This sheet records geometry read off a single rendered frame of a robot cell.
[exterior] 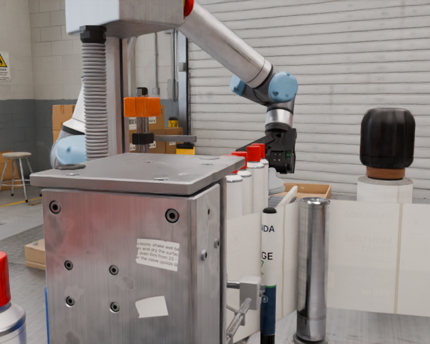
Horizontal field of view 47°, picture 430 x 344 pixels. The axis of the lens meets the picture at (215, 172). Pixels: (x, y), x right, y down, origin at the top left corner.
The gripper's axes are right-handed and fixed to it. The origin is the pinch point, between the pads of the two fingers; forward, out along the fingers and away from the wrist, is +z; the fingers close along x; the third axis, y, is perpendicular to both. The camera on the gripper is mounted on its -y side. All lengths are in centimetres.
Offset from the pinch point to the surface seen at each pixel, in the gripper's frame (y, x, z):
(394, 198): 30, -45, 14
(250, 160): 0.3, -19.5, -2.3
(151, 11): -1, -75, 1
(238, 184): 2.5, -35.5, 9.3
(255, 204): 1.7, -15.1, 6.6
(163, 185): 14, -96, 31
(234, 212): 1.8, -33.4, 14.3
